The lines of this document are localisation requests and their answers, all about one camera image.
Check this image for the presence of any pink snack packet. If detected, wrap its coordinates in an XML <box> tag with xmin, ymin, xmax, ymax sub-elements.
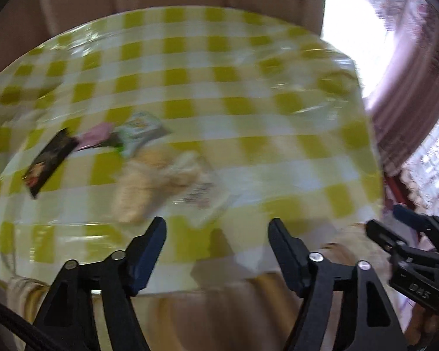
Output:
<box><xmin>74</xmin><ymin>122</ymin><xmax>115</xmax><ymax>151</ymax></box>

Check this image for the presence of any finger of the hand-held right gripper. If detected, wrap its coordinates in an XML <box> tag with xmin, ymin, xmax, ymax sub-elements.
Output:
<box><xmin>365</xmin><ymin>219</ymin><xmax>439</xmax><ymax>268</ymax></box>
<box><xmin>392</xmin><ymin>204</ymin><xmax>439</xmax><ymax>254</ymax></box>

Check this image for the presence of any yellow checkered tablecloth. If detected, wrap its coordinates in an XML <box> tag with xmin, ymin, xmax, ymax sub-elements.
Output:
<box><xmin>0</xmin><ymin>5</ymin><xmax>385</xmax><ymax>295</ymax></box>

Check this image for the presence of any black braided cable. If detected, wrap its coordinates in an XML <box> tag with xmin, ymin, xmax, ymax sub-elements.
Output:
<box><xmin>0</xmin><ymin>297</ymin><xmax>57</xmax><ymax>351</ymax></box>

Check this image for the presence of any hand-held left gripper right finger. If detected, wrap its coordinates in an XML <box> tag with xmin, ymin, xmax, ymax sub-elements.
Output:
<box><xmin>268</xmin><ymin>218</ymin><xmax>407</xmax><ymax>351</ymax></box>

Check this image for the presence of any person's right hand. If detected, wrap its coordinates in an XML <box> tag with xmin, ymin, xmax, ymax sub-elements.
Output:
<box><xmin>405</xmin><ymin>299</ymin><xmax>439</xmax><ymax>346</ymax></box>

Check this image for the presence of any green and white snack packet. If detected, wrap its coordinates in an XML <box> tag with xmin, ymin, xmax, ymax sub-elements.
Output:
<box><xmin>113</xmin><ymin>111</ymin><xmax>171</xmax><ymax>159</ymax></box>

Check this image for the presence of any red wooden furniture frame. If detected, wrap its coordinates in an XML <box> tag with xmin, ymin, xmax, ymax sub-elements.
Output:
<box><xmin>383</xmin><ymin>173</ymin><xmax>408</xmax><ymax>207</ymax></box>

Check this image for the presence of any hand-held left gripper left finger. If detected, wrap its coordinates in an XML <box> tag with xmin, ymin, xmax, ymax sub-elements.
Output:
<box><xmin>32</xmin><ymin>216</ymin><xmax>168</xmax><ymax>351</ymax></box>

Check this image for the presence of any pink striped curtain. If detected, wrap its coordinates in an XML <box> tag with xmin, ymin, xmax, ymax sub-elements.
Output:
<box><xmin>362</xmin><ymin>0</ymin><xmax>439</xmax><ymax>178</ymax></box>

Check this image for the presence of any clear cracker packet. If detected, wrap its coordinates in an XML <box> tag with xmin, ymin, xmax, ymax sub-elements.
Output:
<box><xmin>167</xmin><ymin>151</ymin><xmax>232</xmax><ymax>228</ymax></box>

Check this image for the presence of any beige cracker packet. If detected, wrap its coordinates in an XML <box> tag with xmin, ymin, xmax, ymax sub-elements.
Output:
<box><xmin>114</xmin><ymin>149</ymin><xmax>178</xmax><ymax>224</ymax></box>

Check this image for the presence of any bright window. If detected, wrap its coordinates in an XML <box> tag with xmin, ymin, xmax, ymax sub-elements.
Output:
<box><xmin>321</xmin><ymin>0</ymin><xmax>439</xmax><ymax>214</ymax></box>

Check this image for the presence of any beige striped table skirt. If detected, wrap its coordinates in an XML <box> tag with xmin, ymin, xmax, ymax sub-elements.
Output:
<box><xmin>5</xmin><ymin>269</ymin><xmax>392</xmax><ymax>351</ymax></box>

